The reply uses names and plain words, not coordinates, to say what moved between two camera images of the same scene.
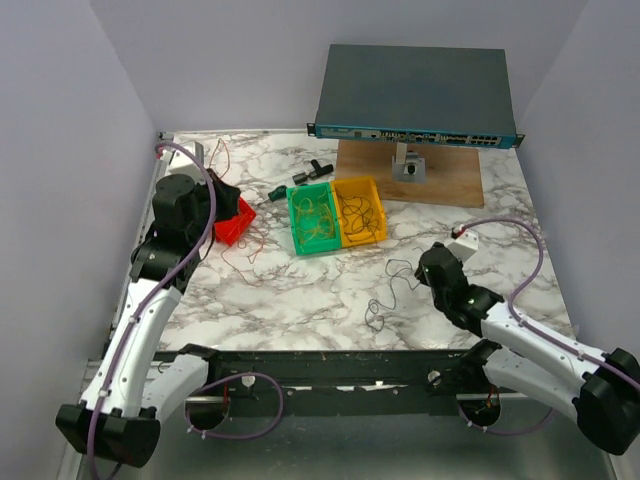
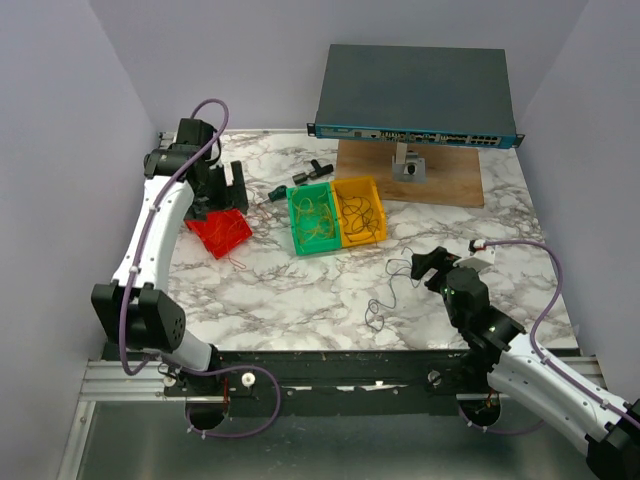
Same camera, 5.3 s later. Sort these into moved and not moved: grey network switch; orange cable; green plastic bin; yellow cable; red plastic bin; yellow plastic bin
Moved: orange cable; red plastic bin
Not moved: yellow plastic bin; green plastic bin; yellow cable; grey network switch
